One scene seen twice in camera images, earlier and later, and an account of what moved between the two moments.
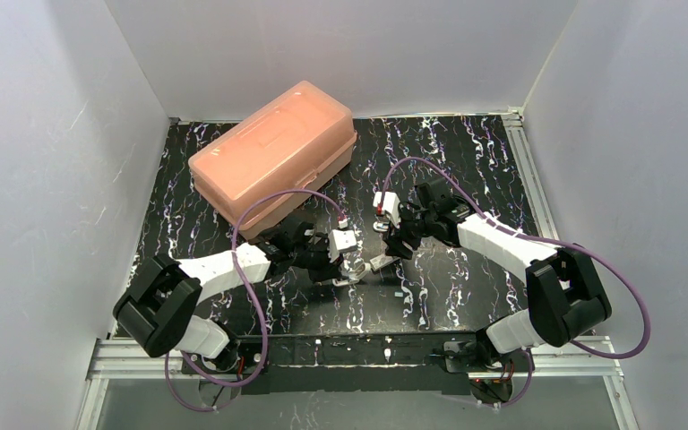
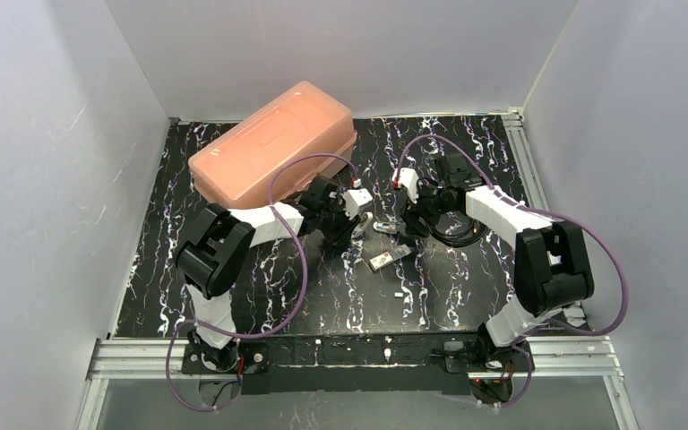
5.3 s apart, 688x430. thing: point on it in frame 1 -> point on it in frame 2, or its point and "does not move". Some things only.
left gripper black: x=329 y=266 -> x=340 y=226
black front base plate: x=356 y=364 does not move
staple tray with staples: x=382 y=261 does not move
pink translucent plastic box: x=302 y=139 does not move
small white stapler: x=352 y=270 -> x=361 y=228
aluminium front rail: x=112 y=358 does not move
